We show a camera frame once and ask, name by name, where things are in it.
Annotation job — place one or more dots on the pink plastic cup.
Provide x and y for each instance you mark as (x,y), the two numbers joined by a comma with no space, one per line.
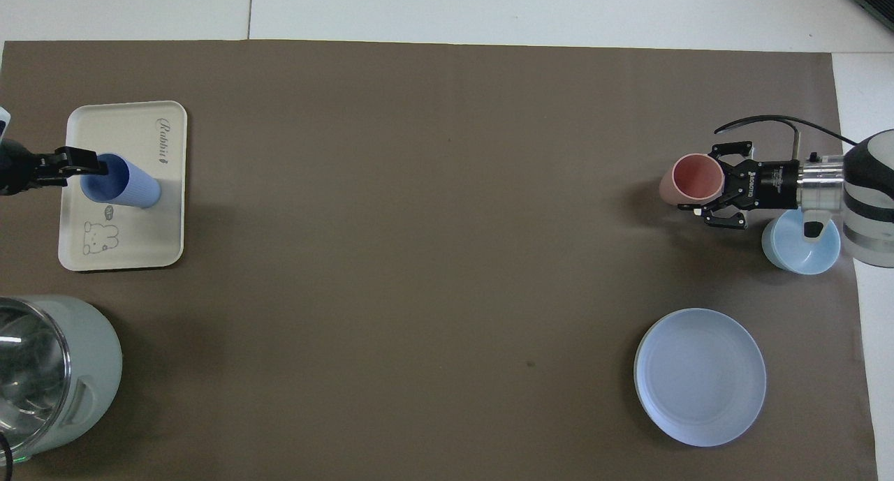
(695,181)

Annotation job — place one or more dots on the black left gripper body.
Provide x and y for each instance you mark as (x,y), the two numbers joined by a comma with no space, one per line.
(24,170)

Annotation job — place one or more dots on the pale blue plate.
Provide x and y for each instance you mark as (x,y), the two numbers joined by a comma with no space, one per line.
(698,376)

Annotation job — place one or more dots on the brown table mat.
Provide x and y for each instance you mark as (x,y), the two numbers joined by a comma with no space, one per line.
(419,257)

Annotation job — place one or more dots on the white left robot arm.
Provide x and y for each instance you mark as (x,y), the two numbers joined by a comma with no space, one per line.
(3,121)

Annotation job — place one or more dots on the pale green cooking pot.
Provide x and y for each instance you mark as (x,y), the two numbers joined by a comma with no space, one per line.
(91,369)

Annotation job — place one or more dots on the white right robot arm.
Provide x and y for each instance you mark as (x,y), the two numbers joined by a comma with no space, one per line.
(866,202)

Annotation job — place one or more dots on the cream tray with rabbit print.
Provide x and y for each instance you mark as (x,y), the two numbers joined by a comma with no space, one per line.
(140,237)

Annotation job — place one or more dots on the blue plastic cup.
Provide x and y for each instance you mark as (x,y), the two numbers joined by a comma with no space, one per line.
(129,184)

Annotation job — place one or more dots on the light blue bowl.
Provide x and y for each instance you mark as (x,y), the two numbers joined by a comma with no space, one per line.
(793,250)

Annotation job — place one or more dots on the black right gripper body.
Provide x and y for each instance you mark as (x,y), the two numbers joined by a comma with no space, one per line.
(765,184)

